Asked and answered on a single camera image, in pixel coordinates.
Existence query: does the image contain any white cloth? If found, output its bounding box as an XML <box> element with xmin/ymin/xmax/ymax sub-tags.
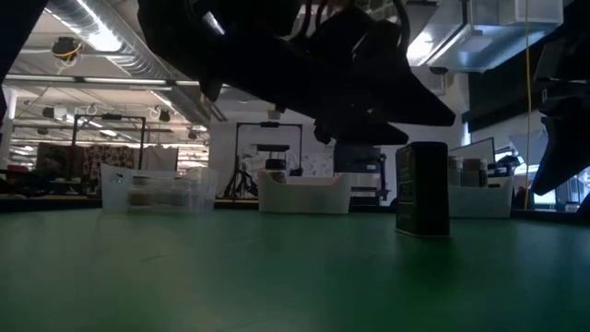
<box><xmin>140</xmin><ymin>145</ymin><xmax>180</xmax><ymax>173</ymax></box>

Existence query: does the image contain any white sheet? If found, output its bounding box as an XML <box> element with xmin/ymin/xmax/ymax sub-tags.
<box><xmin>508</xmin><ymin>130</ymin><xmax>549</xmax><ymax>166</ymax></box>

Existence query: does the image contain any black metal frame stand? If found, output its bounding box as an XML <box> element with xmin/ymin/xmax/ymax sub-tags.
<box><xmin>70</xmin><ymin>113</ymin><xmax>148</xmax><ymax>185</ymax></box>
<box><xmin>233</xmin><ymin>121</ymin><xmax>304</xmax><ymax>204</ymax></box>

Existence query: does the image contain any clear plastic bin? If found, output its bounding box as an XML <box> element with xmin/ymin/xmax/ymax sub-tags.
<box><xmin>100</xmin><ymin>164</ymin><xmax>218</xmax><ymax>213</ymax></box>

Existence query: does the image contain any glass jar gold lid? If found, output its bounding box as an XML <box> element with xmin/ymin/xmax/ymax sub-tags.
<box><xmin>463</xmin><ymin>158</ymin><xmax>489</xmax><ymax>188</ymax></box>
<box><xmin>449</xmin><ymin>155</ymin><xmax>464</xmax><ymax>186</ymax></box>

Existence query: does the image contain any dark green pepper tin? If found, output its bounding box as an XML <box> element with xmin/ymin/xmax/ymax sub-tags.
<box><xmin>395</xmin><ymin>141</ymin><xmax>452</xmax><ymax>240</ymax></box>

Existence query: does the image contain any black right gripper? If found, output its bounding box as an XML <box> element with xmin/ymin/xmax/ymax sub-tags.
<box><xmin>530</xmin><ymin>27</ymin><xmax>590</xmax><ymax>197</ymax></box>

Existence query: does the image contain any white plastic bin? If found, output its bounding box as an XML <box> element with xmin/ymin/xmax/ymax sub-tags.
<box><xmin>449</xmin><ymin>174</ymin><xmax>514</xmax><ymax>219</ymax></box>
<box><xmin>256</xmin><ymin>170</ymin><xmax>352</xmax><ymax>215</ymax></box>

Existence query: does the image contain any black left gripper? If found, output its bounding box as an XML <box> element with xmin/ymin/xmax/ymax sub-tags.
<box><xmin>285</xmin><ymin>4</ymin><xmax>457</xmax><ymax>147</ymax></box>

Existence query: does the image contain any long silver ceiling pipe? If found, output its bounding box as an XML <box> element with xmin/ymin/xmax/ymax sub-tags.
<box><xmin>2</xmin><ymin>74</ymin><xmax>222</xmax><ymax>91</ymax></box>

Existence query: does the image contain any corrugated silver duct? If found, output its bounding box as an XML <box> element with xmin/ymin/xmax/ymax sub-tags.
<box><xmin>45</xmin><ymin>0</ymin><xmax>174</xmax><ymax>80</ymax></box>

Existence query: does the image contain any black desk equipment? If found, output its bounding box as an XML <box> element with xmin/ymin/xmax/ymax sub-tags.
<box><xmin>487</xmin><ymin>155</ymin><xmax>521</xmax><ymax>181</ymax></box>

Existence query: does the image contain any white screen monitor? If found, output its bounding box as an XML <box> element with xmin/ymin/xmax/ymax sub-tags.
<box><xmin>449</xmin><ymin>136</ymin><xmax>497</xmax><ymax>163</ymax></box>

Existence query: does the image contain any herb jar black lid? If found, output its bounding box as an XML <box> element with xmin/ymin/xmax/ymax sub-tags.
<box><xmin>265</xmin><ymin>159</ymin><xmax>288</xmax><ymax>184</ymax></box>

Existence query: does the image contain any ceiling device yellow cable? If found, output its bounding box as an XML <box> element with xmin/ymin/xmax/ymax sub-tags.
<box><xmin>51</xmin><ymin>35</ymin><xmax>83</xmax><ymax>75</ymax></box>

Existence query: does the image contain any large rectangular metal duct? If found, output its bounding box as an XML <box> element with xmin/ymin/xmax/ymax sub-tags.
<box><xmin>407</xmin><ymin>0</ymin><xmax>564</xmax><ymax>74</ymax></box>

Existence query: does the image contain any patterned cloth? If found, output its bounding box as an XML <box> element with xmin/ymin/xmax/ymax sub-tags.
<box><xmin>82</xmin><ymin>145</ymin><xmax>136</xmax><ymax>197</ymax></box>

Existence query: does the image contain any black monitor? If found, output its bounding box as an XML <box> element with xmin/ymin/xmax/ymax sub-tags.
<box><xmin>334</xmin><ymin>145</ymin><xmax>383</xmax><ymax>175</ymax></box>

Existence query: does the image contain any dark overhead beam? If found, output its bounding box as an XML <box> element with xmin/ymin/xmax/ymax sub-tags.
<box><xmin>462</xmin><ymin>41</ymin><xmax>549</xmax><ymax>135</ymax></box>

